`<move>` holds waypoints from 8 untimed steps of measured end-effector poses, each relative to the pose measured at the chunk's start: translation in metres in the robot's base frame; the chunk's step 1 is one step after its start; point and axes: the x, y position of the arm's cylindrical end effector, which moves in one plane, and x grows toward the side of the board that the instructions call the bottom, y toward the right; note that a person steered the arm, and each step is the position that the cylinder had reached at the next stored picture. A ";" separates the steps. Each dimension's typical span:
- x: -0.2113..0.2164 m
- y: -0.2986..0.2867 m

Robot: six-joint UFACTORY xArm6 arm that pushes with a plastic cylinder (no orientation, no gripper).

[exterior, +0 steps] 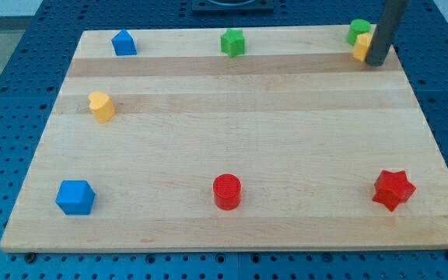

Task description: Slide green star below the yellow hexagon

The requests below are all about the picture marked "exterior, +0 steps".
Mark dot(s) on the red star block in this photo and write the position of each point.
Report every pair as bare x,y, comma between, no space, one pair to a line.
392,189

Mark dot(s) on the blue pentagon block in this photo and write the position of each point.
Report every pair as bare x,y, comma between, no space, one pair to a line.
123,43

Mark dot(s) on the yellow heart block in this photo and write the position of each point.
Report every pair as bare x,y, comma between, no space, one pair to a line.
101,106

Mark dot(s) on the green cylinder block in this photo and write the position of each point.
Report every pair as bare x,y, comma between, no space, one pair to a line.
356,27

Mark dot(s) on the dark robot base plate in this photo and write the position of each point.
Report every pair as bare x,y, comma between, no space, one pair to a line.
203,6

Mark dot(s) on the blue cube block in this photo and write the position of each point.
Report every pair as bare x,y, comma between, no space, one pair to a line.
75,197

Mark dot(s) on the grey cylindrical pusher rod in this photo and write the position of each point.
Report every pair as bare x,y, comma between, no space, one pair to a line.
386,29

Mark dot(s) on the red cylinder block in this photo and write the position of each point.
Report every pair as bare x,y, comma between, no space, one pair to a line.
227,191

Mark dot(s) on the wooden board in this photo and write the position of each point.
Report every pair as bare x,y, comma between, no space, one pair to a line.
305,127

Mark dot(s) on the green star block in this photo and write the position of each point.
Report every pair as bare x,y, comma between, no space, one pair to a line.
232,42

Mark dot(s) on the yellow hexagon block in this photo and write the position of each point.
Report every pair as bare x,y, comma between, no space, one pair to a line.
361,46

